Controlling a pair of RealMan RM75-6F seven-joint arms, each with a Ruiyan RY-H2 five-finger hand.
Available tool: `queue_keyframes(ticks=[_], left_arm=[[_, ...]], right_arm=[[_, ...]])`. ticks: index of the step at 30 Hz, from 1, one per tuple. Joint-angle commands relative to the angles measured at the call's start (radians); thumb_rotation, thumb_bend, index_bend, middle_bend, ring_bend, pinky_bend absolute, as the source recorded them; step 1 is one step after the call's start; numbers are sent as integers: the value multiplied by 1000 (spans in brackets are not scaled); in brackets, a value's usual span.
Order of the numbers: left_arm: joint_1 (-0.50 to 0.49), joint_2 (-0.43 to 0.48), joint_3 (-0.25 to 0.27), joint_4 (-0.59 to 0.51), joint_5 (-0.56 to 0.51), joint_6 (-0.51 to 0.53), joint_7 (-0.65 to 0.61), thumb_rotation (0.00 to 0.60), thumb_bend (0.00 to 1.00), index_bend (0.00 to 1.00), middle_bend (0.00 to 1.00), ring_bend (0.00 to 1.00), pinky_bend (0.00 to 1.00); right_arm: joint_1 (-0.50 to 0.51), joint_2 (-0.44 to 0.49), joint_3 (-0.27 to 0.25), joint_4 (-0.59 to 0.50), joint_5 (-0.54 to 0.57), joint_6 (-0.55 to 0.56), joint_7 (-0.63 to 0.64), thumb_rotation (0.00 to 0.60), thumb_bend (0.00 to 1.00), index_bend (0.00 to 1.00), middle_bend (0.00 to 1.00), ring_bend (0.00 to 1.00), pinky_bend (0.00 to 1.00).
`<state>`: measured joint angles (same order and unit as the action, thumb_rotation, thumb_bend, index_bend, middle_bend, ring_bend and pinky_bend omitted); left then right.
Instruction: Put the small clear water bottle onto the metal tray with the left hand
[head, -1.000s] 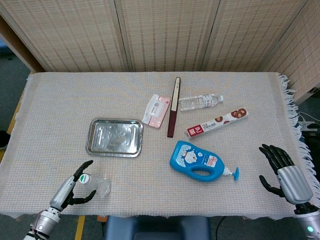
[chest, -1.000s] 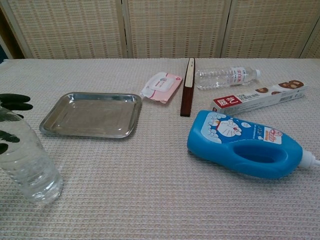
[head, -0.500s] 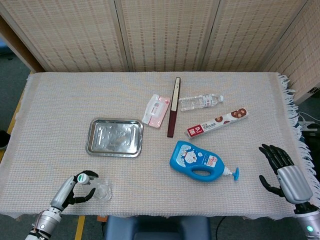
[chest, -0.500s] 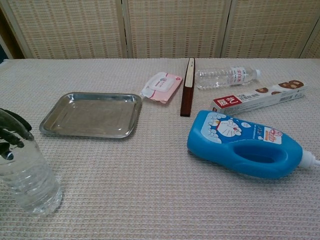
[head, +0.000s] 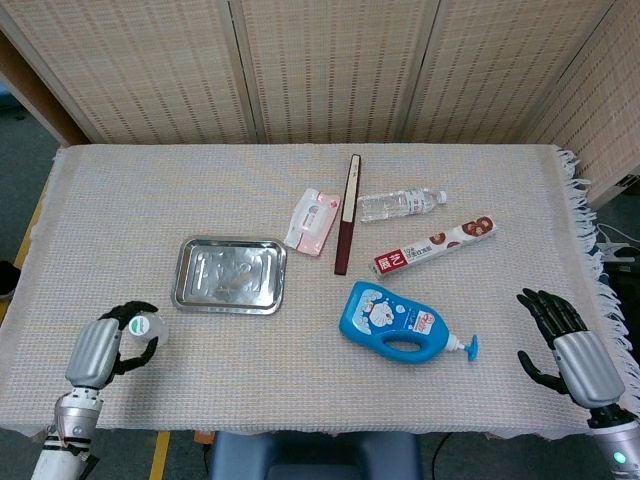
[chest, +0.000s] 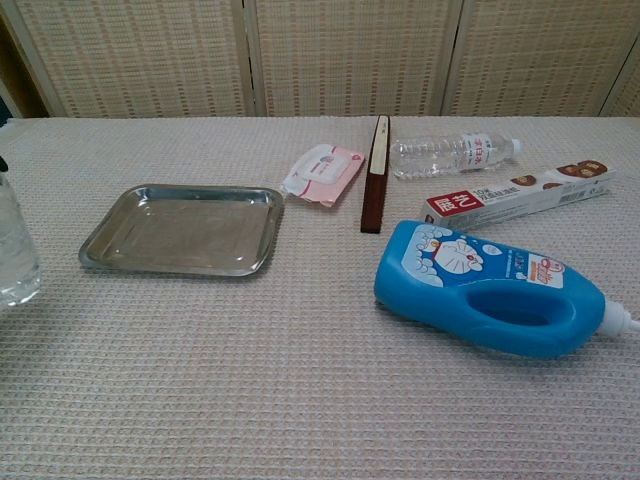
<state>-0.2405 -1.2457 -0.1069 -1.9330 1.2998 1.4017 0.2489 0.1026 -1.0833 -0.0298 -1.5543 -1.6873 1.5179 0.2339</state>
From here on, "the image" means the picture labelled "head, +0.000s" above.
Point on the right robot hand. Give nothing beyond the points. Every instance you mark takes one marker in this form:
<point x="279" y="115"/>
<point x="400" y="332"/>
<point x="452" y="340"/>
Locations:
<point x="587" y="362"/>

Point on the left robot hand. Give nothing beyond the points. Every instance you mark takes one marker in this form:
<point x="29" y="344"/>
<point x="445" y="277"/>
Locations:
<point x="92" y="352"/>

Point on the transparent bottle with green cap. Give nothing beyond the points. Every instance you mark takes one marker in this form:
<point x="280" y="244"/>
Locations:
<point x="159" y="330"/>

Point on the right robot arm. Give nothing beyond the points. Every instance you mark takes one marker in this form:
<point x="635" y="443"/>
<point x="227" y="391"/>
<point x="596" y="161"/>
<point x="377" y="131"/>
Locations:
<point x="620" y="440"/>

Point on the stainless steel tray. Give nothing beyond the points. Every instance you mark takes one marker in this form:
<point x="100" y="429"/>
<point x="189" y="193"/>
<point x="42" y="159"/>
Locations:
<point x="230" y="275"/>

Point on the blue pump detergent bottle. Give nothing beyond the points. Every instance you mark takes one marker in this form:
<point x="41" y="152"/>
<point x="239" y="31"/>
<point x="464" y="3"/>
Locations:
<point x="370" y="320"/>

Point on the clear bottle with red label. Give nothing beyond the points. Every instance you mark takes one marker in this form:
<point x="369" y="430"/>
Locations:
<point x="390" y="206"/>

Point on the beige woven tablecloth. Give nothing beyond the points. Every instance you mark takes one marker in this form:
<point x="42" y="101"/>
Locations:
<point x="280" y="380"/>

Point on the white baking paper box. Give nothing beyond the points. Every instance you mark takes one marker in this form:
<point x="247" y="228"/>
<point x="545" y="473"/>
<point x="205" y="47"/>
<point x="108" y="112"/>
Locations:
<point x="430" y="247"/>

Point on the blue padded seat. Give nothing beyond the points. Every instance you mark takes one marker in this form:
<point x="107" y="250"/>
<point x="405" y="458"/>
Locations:
<point x="310" y="457"/>

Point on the pink wet wipes pack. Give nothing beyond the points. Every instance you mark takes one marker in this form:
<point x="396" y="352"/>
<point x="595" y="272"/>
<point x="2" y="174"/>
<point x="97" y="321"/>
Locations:
<point x="312" y="220"/>

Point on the dark red folded fan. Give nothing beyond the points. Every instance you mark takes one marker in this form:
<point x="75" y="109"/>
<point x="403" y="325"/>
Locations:
<point x="345" y="235"/>

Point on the bamboo folding screen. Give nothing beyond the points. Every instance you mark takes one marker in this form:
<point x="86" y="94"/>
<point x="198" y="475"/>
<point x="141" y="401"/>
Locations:
<point x="340" y="65"/>

